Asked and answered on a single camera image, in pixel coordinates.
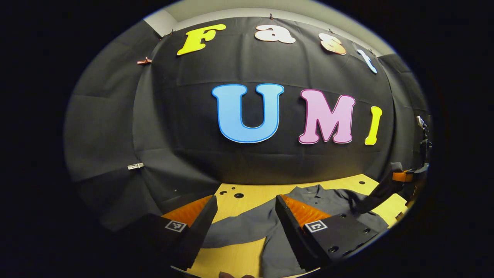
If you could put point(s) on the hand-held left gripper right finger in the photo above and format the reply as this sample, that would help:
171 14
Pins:
295 235

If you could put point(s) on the black backdrop cloth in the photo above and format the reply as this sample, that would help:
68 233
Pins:
185 116

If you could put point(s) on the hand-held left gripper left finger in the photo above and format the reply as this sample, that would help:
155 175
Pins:
200 231

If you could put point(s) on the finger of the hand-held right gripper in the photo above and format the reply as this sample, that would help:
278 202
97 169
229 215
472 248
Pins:
380 189
403 176

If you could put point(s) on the grey polo shirt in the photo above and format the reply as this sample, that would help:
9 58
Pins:
328 197

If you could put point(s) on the copper clothes clip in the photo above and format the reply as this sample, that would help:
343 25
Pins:
144 61

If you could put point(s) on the white clothes clip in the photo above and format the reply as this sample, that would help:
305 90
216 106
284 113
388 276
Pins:
135 166

